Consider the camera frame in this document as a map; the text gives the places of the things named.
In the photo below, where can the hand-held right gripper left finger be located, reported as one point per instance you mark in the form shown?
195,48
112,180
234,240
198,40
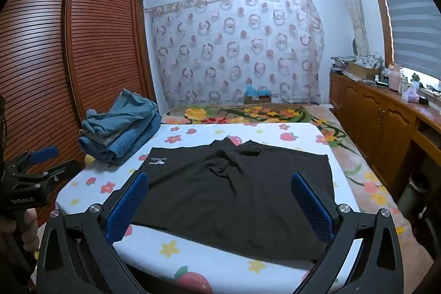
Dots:
127,208

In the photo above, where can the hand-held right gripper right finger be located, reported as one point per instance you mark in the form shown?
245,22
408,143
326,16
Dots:
313,211

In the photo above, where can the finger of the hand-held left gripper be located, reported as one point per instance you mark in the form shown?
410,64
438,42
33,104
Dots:
58,168
43,153

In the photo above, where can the black pants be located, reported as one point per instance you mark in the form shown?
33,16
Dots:
224,197

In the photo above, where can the grey folded pants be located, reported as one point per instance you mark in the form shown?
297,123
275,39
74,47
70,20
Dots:
100,139

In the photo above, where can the light blue denim pants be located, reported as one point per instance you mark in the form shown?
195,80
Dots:
131,108

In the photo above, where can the person's left hand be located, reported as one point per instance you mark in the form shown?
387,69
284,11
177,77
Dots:
31,228

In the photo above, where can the yellow pillow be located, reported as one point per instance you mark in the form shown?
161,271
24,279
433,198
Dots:
90,160

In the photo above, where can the white strawberry print sheet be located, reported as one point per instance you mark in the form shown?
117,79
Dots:
155,263

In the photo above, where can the wooden louvered wardrobe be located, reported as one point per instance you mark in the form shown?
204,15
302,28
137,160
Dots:
51,56

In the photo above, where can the dark trash bin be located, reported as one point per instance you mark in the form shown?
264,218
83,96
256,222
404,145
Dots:
415,190

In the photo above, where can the wooden cabinet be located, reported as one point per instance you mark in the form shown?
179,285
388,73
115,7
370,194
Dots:
372,118

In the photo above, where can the small cardboard box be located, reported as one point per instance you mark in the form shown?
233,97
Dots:
256,100

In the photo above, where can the open cardboard box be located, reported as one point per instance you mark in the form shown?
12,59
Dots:
361,72

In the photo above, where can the stack of books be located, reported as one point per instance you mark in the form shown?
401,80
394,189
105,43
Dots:
339,62

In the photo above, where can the pink tissue pack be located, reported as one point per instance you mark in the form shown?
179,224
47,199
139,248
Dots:
411,96

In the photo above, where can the pink bottle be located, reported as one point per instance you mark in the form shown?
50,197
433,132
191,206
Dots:
394,75

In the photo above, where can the floral cloth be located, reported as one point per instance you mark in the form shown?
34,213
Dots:
368,59

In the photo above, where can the green capped bottle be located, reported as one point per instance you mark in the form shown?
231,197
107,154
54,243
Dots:
415,78

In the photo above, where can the small desk fan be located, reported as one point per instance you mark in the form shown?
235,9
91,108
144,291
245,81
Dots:
355,46

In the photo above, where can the sheer circle print curtain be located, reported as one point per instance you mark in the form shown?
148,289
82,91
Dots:
234,49

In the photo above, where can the beige floral window curtain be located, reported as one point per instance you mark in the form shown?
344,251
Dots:
356,15

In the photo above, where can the grey striped roller blind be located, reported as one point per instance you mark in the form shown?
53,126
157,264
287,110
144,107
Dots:
410,22

